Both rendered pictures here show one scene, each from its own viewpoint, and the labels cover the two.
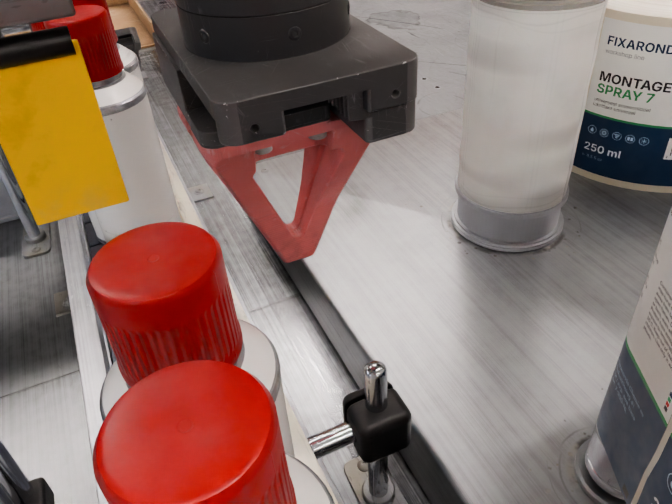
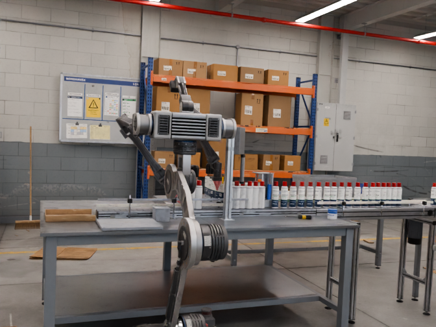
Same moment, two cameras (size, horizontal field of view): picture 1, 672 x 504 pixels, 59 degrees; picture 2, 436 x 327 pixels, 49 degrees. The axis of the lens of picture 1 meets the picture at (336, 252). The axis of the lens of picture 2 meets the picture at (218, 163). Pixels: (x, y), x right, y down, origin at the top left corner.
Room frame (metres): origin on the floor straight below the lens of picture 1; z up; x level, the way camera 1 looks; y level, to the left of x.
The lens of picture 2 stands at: (0.12, 3.53, 1.39)
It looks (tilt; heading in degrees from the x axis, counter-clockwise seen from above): 3 degrees down; 271
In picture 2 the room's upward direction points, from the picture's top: 3 degrees clockwise
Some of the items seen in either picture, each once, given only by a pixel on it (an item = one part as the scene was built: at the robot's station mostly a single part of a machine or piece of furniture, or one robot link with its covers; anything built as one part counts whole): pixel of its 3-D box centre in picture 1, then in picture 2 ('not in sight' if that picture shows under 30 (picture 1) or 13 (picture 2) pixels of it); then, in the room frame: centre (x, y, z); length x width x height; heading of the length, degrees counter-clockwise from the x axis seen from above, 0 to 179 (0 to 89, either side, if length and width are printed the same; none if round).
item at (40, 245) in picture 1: (35, 237); not in sight; (0.49, 0.30, 0.83); 0.06 x 0.03 x 0.01; 19
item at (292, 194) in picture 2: not in sight; (292, 194); (-0.37, -0.15, 0.98); 0.05 x 0.05 x 0.20
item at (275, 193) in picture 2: not in sight; (275, 194); (-0.23, -0.09, 0.98); 0.05 x 0.05 x 0.20
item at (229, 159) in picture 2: not in sight; (228, 171); (0.13, 0.21, 1.16); 0.04 x 0.04 x 0.67; 22
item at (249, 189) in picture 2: not in sight; (249, 194); (-0.03, -0.01, 0.98); 0.05 x 0.05 x 0.20
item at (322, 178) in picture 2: not in sight; (323, 185); (-0.94, -1.88, 0.91); 0.60 x 0.40 x 0.22; 25
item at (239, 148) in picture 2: not in sight; (235, 140); (0.09, 0.13, 1.38); 0.17 x 0.10 x 0.19; 77
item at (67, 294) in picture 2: not in sight; (187, 267); (0.41, -0.04, 0.40); 2.04 x 1.25 x 0.81; 22
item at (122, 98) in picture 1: (127, 177); (198, 194); (0.34, 0.13, 0.98); 0.05 x 0.05 x 0.20
